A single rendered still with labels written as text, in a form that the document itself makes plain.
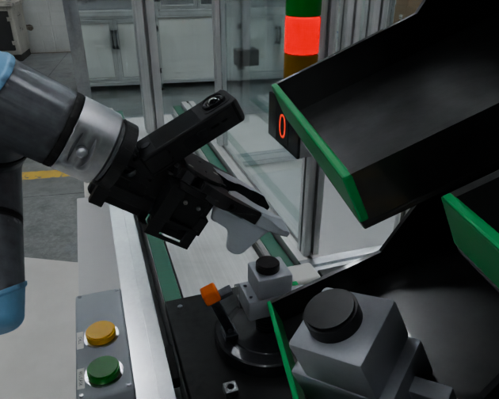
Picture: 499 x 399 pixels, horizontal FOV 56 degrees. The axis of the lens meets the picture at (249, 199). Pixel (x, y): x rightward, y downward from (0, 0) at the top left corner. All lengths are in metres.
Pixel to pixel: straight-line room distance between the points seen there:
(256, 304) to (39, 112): 0.33
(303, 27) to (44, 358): 0.65
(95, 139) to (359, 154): 0.28
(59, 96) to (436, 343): 0.35
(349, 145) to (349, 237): 0.89
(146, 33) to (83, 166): 1.12
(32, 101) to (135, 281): 0.45
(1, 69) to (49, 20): 8.28
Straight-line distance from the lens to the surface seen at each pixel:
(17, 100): 0.44
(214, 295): 0.59
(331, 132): 0.24
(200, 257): 0.92
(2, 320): 0.47
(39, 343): 0.89
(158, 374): 0.65
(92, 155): 0.45
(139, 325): 0.72
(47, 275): 1.05
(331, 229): 1.13
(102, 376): 0.65
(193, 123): 0.47
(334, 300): 0.26
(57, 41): 8.75
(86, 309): 0.77
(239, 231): 0.51
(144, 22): 1.54
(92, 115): 0.45
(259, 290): 0.59
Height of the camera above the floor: 1.44
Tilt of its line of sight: 27 degrees down
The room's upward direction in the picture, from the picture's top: straight up
